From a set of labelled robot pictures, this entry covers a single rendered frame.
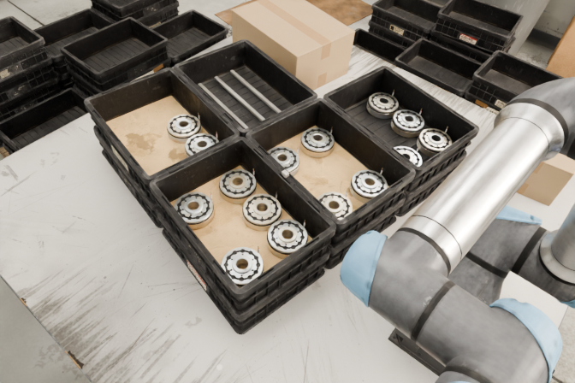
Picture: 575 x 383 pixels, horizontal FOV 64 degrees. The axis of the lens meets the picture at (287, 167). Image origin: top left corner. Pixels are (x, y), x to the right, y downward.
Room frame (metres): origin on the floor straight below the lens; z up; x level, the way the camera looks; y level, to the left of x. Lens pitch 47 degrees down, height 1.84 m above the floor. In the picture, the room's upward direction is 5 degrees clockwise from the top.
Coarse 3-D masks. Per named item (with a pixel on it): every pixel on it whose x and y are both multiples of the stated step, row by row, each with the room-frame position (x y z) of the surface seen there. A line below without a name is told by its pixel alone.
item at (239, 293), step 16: (224, 144) 0.90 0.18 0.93; (192, 160) 0.83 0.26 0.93; (160, 176) 0.76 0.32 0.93; (160, 192) 0.71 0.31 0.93; (176, 224) 0.63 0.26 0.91; (192, 240) 0.58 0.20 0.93; (320, 240) 0.61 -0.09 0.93; (208, 256) 0.54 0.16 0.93; (288, 256) 0.56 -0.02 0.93; (224, 272) 0.50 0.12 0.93; (272, 272) 0.51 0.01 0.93; (240, 288) 0.47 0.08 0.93; (256, 288) 0.48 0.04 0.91
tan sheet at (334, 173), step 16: (288, 144) 1.02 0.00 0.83; (336, 144) 1.04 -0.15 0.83; (304, 160) 0.96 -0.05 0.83; (320, 160) 0.97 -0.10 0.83; (336, 160) 0.97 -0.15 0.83; (352, 160) 0.98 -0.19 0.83; (304, 176) 0.89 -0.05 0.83; (320, 176) 0.90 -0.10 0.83; (336, 176) 0.91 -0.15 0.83; (352, 176) 0.91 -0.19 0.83; (320, 192) 0.84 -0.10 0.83
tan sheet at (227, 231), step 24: (240, 168) 0.90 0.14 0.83; (216, 192) 0.80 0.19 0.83; (264, 192) 0.82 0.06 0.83; (216, 216) 0.72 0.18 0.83; (240, 216) 0.73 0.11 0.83; (288, 216) 0.74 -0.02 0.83; (216, 240) 0.65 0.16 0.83; (240, 240) 0.65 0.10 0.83; (264, 240) 0.66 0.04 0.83; (264, 264) 0.59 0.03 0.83
